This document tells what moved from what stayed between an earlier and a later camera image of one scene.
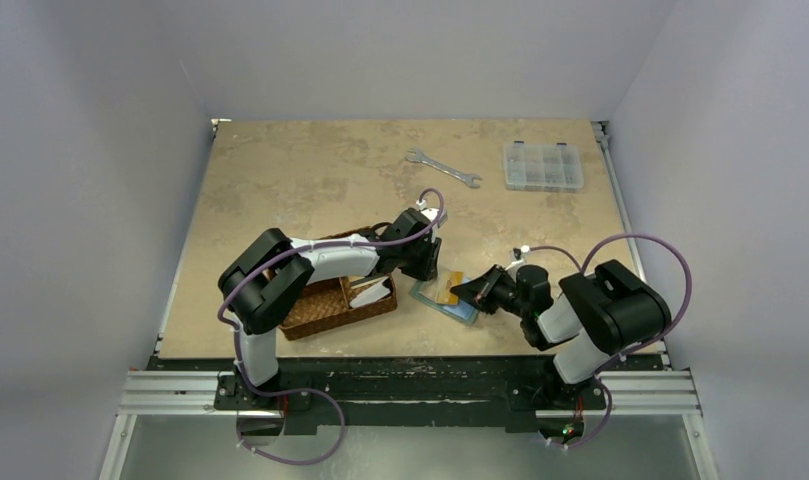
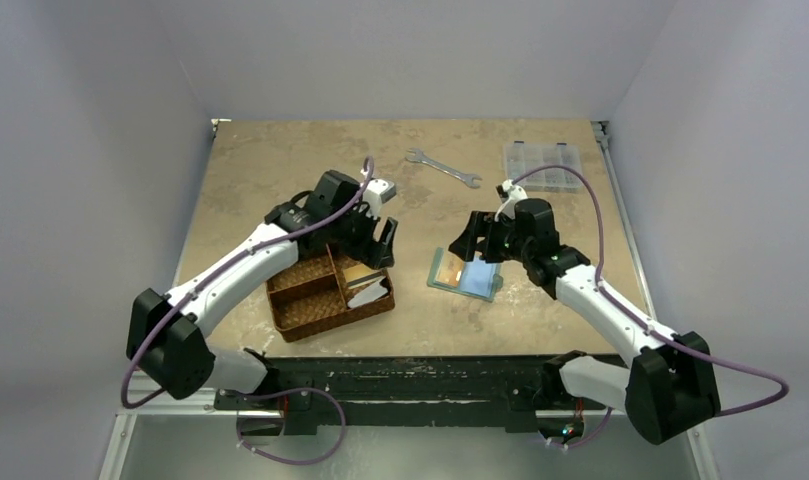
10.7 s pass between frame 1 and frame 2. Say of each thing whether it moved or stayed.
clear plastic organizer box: stayed
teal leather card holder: moved
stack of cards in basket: stayed
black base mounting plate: stayed
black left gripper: moved
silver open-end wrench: stayed
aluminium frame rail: stayed
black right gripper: moved
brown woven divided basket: stayed
